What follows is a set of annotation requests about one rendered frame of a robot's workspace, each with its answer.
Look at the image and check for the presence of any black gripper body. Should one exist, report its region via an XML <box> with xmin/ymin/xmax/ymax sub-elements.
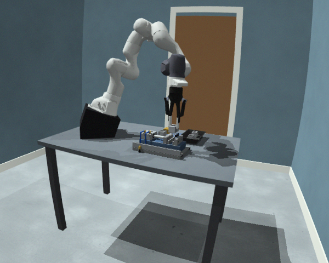
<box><xmin>168</xmin><ymin>87</ymin><xmax>183</xmax><ymax>103</ymax></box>

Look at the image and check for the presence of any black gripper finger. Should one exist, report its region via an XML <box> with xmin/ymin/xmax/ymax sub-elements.
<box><xmin>164</xmin><ymin>97</ymin><xmax>174</xmax><ymax>127</ymax></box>
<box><xmin>175</xmin><ymin>98</ymin><xmax>187</xmax><ymax>129</ymax></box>

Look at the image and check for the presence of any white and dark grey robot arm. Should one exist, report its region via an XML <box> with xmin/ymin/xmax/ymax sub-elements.
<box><xmin>88</xmin><ymin>18</ymin><xmax>191</xmax><ymax>116</ymax></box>

